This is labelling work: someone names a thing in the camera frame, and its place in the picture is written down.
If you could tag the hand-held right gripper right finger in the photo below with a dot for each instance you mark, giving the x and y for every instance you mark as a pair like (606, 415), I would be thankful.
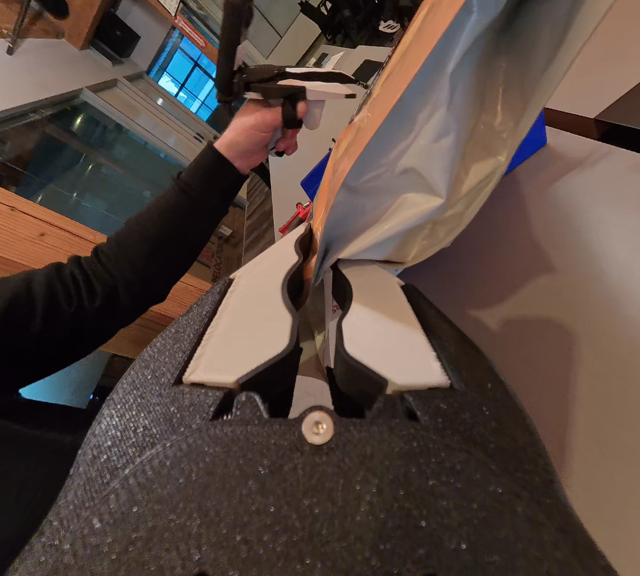
(395, 336)

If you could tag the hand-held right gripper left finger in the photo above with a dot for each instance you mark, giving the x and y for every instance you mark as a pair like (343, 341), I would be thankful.
(245, 326)

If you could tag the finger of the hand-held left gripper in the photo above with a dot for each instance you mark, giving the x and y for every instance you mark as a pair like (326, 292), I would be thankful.
(325, 90)
(330, 74)

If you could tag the toy building set bag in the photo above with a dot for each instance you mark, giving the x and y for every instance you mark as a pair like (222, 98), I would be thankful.
(450, 110)

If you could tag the blue plastic bin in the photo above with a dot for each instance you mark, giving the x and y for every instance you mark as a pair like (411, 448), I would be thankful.
(530, 140)

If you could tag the person's left forearm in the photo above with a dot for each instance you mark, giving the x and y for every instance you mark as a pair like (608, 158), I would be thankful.
(125, 261)

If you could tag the person's left hand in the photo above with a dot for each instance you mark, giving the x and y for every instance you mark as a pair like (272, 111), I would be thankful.
(245, 140)

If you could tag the cardboard box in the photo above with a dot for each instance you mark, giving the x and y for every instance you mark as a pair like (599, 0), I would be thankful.
(220, 256)

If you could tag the red plastic object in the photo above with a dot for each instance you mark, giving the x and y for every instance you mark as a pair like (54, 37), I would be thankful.
(295, 221)

